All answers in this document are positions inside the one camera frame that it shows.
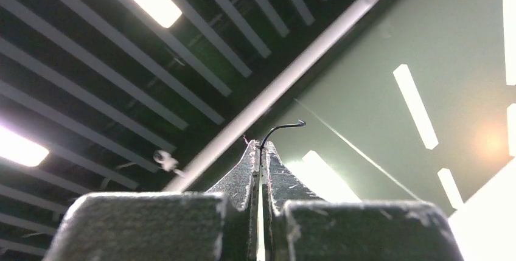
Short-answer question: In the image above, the black cable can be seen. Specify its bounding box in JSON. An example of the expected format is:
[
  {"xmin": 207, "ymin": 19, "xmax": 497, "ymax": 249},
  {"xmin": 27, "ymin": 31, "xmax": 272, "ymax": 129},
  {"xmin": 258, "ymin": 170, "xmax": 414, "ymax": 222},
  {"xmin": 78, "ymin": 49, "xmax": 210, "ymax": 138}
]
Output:
[{"xmin": 259, "ymin": 119, "xmax": 306, "ymax": 151}]

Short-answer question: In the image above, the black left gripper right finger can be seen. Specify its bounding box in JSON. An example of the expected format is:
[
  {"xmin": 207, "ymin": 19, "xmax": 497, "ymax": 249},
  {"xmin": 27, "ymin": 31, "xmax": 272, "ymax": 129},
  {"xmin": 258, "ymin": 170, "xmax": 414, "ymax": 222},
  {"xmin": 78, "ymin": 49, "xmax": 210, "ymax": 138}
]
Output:
[{"xmin": 262, "ymin": 142, "xmax": 463, "ymax": 260}]

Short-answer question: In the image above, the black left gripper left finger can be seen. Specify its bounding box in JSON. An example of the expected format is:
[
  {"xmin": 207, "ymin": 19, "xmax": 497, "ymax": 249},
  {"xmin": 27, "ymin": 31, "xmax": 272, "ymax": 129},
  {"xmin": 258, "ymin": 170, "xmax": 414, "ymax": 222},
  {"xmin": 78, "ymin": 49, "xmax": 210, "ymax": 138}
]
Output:
[{"xmin": 44, "ymin": 140, "xmax": 260, "ymax": 260}]

